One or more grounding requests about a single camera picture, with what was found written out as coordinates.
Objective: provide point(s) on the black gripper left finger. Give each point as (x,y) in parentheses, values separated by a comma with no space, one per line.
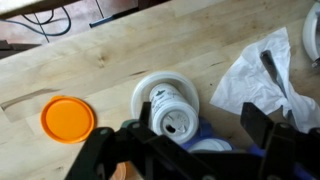
(145,113)

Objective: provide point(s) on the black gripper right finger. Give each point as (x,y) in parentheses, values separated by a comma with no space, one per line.
(255,120)

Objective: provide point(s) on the white cylindrical container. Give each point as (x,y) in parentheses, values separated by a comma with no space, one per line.
(171,113)

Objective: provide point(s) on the blue lunchbox bowl white inside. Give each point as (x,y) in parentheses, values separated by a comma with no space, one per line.
(205,131)

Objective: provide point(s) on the translucent plastic bowl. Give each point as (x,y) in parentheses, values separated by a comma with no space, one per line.
(143,86)

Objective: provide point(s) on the white paper napkin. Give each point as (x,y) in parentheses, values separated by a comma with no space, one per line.
(250,83)

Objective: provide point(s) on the dark table knife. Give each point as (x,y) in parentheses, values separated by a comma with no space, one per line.
(270,63)

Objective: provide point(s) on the orange round lid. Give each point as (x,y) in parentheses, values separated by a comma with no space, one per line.
(66,120)

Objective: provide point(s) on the white plate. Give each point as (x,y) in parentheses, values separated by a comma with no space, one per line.
(311,33)

